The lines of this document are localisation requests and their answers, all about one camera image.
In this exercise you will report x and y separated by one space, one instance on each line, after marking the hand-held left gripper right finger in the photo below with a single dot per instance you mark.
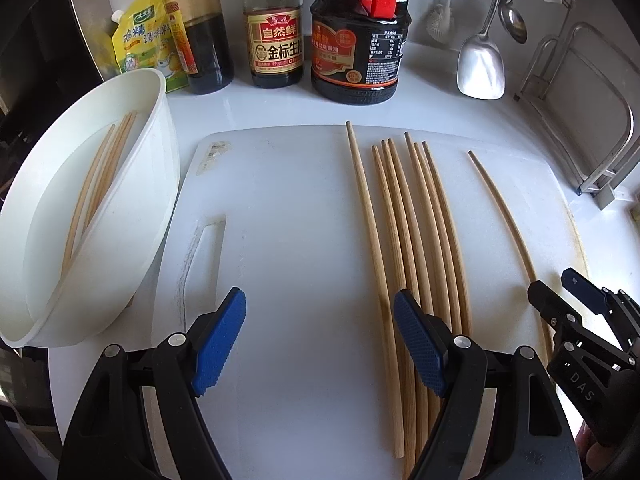
420 340

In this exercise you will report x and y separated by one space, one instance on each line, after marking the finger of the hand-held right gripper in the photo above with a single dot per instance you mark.
585 291
552 302

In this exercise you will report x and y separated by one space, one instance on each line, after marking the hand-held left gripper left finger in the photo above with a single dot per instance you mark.
220 340

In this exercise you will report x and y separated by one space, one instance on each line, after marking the tan wooden chopstick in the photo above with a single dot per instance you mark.
505 215
114 162
102 182
86 200

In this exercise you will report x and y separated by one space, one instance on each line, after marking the row of wooden chopsticks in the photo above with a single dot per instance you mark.
400 240

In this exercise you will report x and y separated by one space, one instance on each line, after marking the round white plastic basin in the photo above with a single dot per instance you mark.
125 240

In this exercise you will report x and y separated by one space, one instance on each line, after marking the person's right hand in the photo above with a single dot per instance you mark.
586 447

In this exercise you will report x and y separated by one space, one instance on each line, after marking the white plastic cutting board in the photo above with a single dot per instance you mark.
290 240

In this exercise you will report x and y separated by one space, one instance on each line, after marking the metal spatula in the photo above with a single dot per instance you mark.
480 70

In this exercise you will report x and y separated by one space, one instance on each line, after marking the metal ladle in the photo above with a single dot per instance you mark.
514 25

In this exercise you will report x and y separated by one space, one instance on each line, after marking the dark vinegar bottle yellow cap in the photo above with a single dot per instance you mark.
205 45

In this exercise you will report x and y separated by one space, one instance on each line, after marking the white bottle brush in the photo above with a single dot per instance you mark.
439 22

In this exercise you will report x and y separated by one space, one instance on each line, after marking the yellow seasoning pouch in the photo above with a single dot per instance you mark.
145 45

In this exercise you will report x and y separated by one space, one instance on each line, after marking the clear bottle brown label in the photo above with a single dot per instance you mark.
275 40

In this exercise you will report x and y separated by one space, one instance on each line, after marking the black range hood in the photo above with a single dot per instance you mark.
45 35

